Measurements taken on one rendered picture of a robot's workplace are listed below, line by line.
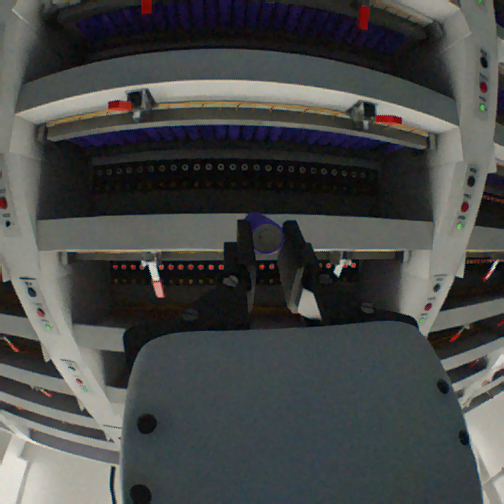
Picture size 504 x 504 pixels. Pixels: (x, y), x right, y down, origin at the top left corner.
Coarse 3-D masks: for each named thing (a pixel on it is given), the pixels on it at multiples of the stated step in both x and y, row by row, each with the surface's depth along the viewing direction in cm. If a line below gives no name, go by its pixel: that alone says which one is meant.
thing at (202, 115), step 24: (96, 120) 27; (120, 120) 28; (168, 120) 28; (192, 120) 29; (216, 120) 29; (240, 120) 29; (264, 120) 29; (288, 120) 30; (312, 120) 30; (336, 120) 30; (408, 144) 32
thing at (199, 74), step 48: (48, 96) 21; (96, 96) 23; (192, 96) 26; (240, 96) 27; (288, 96) 27; (336, 96) 25; (384, 96) 25; (432, 96) 25; (48, 144) 28; (432, 144) 31
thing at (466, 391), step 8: (480, 320) 77; (488, 320) 72; (496, 320) 68; (488, 328) 72; (496, 328) 67; (496, 352) 65; (480, 360) 73; (488, 360) 68; (496, 360) 64; (472, 368) 76; (480, 368) 72; (488, 368) 67; (472, 384) 74; (464, 392) 77; (464, 400) 77
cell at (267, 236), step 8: (248, 216) 18; (256, 216) 16; (264, 216) 16; (256, 224) 14; (264, 224) 14; (272, 224) 14; (256, 232) 14; (264, 232) 13; (272, 232) 13; (280, 232) 14; (256, 240) 14; (264, 240) 14; (272, 240) 14; (280, 240) 14; (256, 248) 14; (264, 248) 14; (272, 248) 14
